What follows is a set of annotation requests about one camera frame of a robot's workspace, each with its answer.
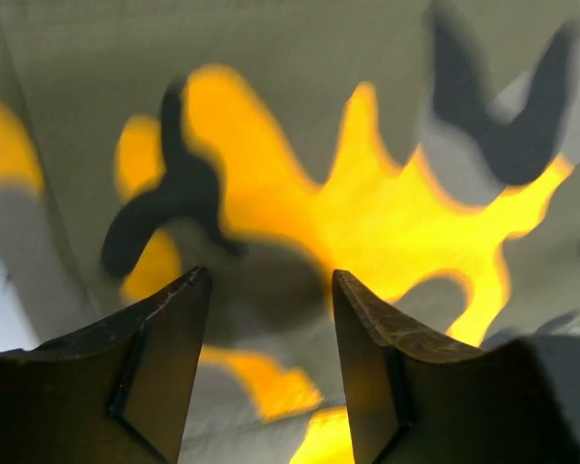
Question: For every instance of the yellow green camouflage trousers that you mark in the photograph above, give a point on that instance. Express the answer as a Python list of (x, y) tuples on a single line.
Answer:
[(429, 148)]

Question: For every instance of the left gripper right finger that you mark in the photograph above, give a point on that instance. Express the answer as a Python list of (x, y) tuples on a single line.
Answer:
[(414, 395)]

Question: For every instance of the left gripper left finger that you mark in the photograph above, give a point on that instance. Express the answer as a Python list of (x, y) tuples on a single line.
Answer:
[(116, 391)]

